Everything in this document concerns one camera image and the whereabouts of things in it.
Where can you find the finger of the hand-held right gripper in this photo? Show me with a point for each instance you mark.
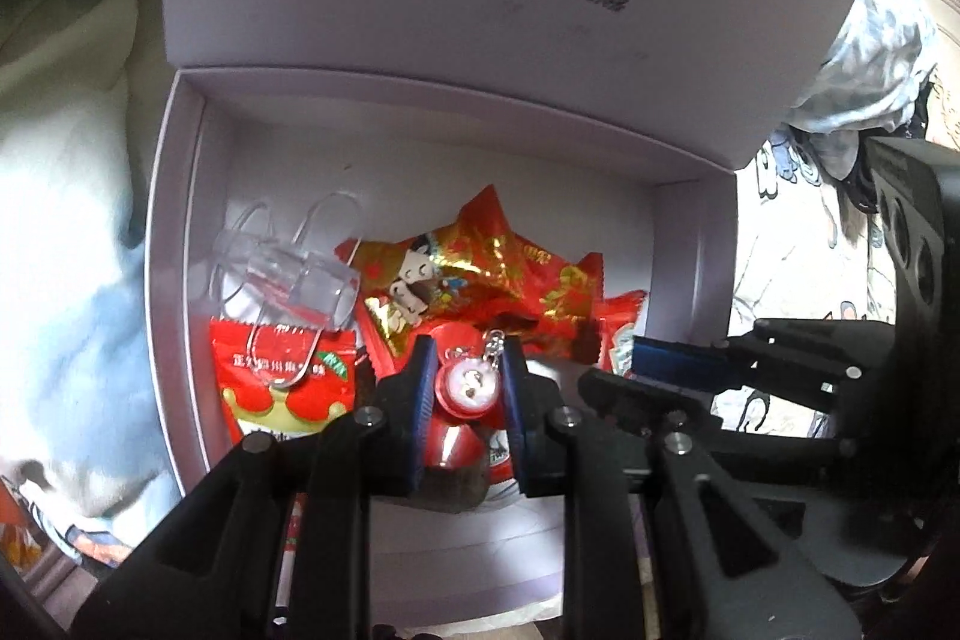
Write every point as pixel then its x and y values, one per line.
pixel 675 361
pixel 622 392

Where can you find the red gold candy packet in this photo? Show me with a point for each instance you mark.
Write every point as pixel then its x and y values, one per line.
pixel 487 265

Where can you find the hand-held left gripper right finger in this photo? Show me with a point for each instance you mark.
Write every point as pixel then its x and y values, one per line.
pixel 514 415

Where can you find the cartoon printed quilt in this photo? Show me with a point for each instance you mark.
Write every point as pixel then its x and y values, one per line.
pixel 810 280

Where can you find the large red snack packet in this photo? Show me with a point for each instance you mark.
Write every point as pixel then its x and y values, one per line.
pixel 247 385

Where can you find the white hinged-lid box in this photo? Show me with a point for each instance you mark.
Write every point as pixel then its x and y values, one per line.
pixel 450 10

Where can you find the orange plastic bag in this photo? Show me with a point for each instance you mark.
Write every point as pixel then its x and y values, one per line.
pixel 15 527

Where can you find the blue checked blanket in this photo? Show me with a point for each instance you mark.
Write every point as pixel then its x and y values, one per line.
pixel 870 48

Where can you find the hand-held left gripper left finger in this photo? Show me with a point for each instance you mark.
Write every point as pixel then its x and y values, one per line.
pixel 421 415

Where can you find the white pastel blanket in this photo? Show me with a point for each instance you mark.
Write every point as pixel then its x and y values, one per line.
pixel 67 235

